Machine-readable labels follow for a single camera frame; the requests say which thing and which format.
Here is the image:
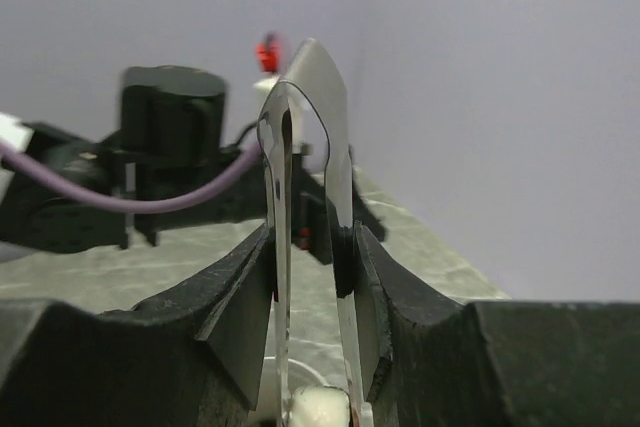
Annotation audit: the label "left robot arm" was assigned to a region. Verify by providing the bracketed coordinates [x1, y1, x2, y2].
[1, 66, 332, 265]

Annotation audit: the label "metal tongs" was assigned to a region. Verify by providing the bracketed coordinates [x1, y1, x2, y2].
[255, 37, 364, 427]

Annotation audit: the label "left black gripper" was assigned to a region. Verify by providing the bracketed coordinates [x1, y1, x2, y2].
[103, 66, 267, 245]

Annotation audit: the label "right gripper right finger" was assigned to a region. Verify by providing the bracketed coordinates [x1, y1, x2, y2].
[352, 225, 639, 426]

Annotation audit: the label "white cylindrical lunch container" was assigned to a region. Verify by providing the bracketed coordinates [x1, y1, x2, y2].
[248, 357, 374, 427]

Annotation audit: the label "sushi roll cream top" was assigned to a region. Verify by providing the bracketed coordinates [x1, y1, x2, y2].
[288, 386, 351, 427]

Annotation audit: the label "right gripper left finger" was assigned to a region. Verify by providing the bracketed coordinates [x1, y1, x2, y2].
[1, 226, 275, 426]

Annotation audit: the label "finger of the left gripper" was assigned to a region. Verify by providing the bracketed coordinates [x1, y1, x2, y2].
[299, 167, 387, 265]

